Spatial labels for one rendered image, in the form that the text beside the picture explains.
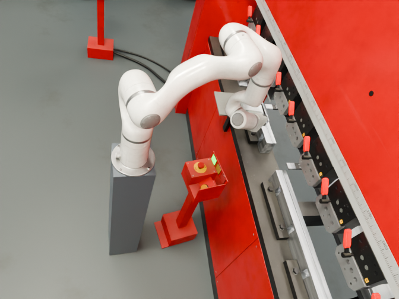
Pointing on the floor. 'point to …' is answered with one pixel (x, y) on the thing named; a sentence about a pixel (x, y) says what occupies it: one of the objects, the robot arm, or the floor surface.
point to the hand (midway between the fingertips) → (262, 123)
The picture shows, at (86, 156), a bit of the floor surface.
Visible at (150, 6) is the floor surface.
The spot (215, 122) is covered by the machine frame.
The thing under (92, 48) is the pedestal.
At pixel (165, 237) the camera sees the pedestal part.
